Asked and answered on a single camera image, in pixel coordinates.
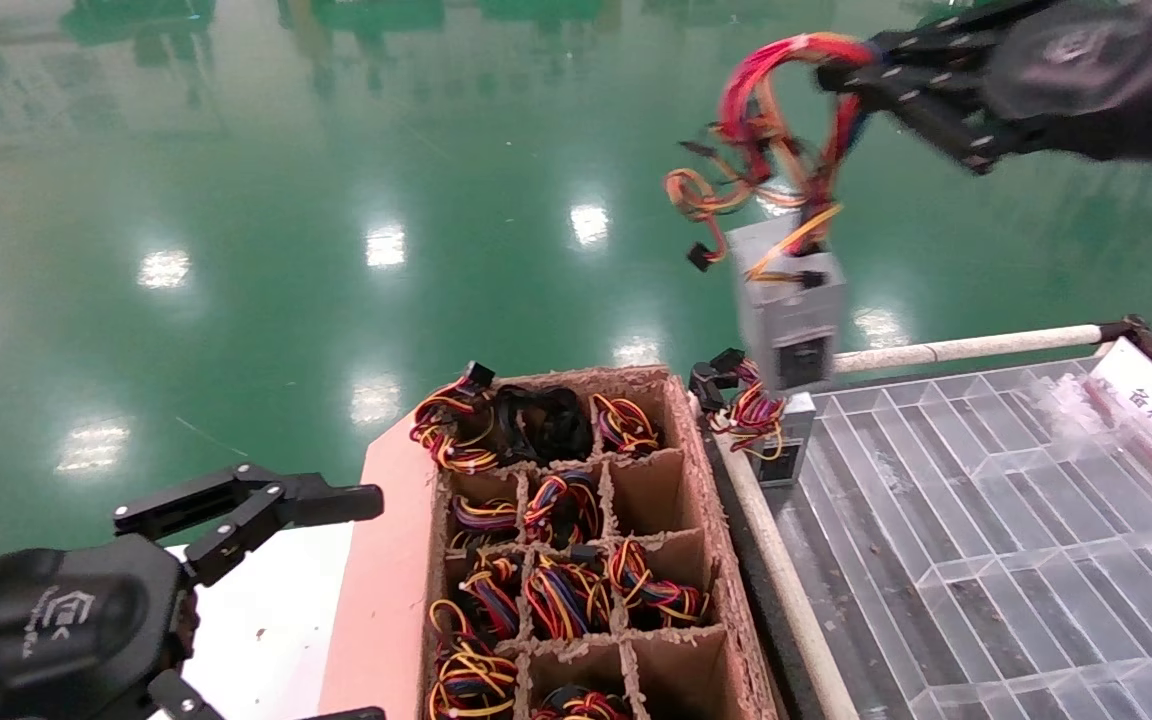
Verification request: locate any black pipe corner connector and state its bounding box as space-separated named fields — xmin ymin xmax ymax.
xmin=1094 ymin=315 xmax=1152 ymax=363

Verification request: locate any power supply with black wires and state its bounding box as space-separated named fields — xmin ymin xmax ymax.
xmin=491 ymin=385 xmax=594 ymax=468

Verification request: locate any cardboard divider box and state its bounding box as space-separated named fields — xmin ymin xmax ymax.
xmin=419 ymin=365 xmax=787 ymax=720

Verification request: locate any pink foam board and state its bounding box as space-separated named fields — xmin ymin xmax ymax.
xmin=316 ymin=410 xmax=447 ymax=720

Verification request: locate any clear plastic divider tray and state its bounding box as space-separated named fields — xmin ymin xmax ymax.
xmin=766 ymin=352 xmax=1152 ymax=720

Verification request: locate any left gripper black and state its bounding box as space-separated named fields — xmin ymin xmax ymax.
xmin=0 ymin=463 xmax=387 ymax=720

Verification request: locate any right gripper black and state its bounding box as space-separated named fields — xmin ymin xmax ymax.
xmin=814 ymin=0 xmax=1152 ymax=177

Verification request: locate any power supply with coloured wires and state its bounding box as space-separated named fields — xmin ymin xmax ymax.
xmin=591 ymin=395 xmax=659 ymax=453
xmin=606 ymin=538 xmax=709 ymax=629
xmin=456 ymin=553 xmax=523 ymax=641
xmin=409 ymin=362 xmax=499 ymax=473
xmin=523 ymin=553 xmax=614 ymax=642
xmin=664 ymin=33 xmax=882 ymax=393
xmin=426 ymin=598 xmax=519 ymax=720
xmin=688 ymin=348 xmax=817 ymax=489
xmin=522 ymin=468 xmax=602 ymax=548
xmin=449 ymin=493 xmax=519 ymax=551
xmin=533 ymin=683 xmax=630 ymax=720

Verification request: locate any white printed label sign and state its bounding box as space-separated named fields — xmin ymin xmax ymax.
xmin=1086 ymin=338 xmax=1152 ymax=481

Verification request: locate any clear bag with pink parts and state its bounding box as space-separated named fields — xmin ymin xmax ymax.
xmin=1026 ymin=372 xmax=1152 ymax=501

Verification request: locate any white cart frame pipe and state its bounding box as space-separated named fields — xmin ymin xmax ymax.
xmin=711 ymin=430 xmax=859 ymax=720
xmin=831 ymin=323 xmax=1102 ymax=376

